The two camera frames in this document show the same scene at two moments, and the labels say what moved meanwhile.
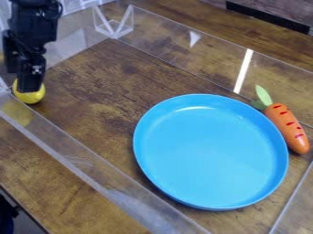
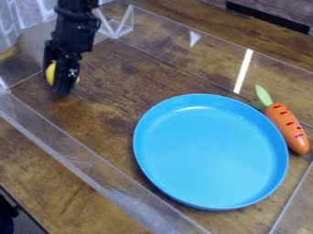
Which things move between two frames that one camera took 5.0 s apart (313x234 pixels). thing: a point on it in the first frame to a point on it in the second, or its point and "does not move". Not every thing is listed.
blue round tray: (211, 152) does not move
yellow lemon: (28, 98) to (49, 73)
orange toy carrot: (285, 121) does not move
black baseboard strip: (266, 16) does not move
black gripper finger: (31, 71) to (65, 76)
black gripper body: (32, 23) to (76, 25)
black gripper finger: (11, 51) to (49, 56)
